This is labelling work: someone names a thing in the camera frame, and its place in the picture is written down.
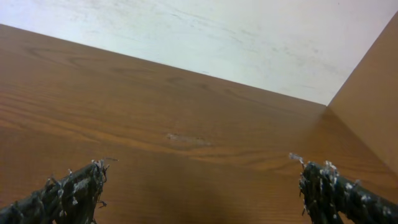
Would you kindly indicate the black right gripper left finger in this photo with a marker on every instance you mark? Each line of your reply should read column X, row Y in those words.
column 72, row 199

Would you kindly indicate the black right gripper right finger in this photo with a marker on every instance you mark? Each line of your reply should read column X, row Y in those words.
column 327, row 194

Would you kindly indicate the brown cardboard side panel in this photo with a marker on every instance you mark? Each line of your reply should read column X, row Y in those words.
column 367, row 101

